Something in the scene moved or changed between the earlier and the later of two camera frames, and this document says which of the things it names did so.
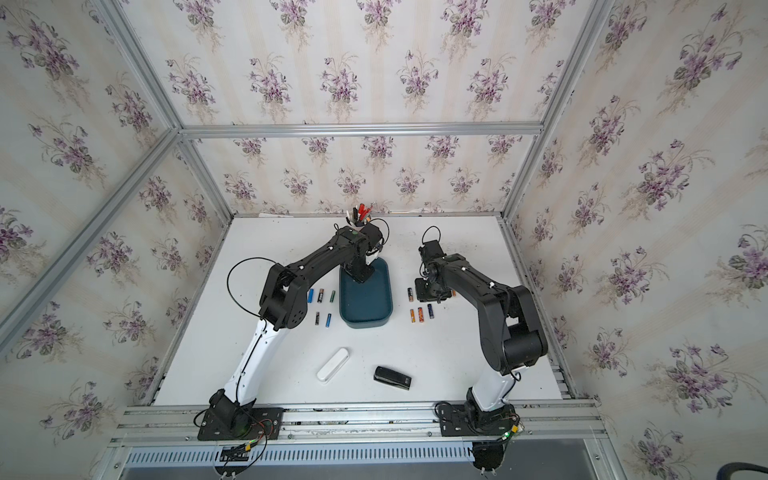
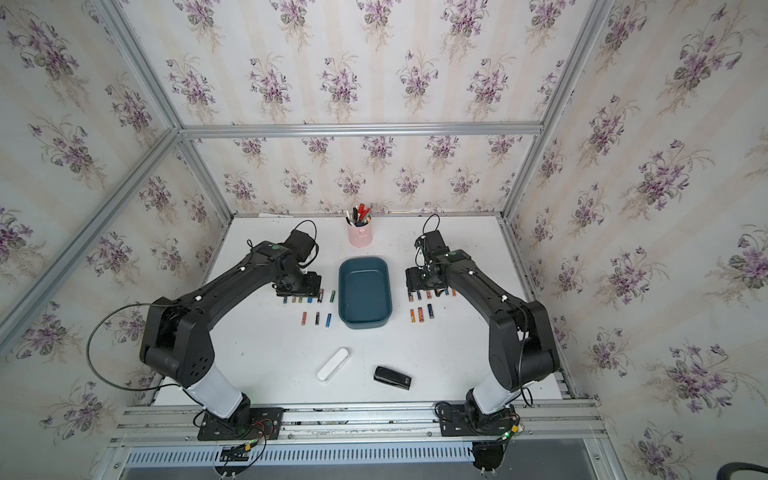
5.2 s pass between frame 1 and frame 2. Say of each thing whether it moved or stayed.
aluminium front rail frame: stayed
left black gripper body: moved
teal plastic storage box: stayed
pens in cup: stayed
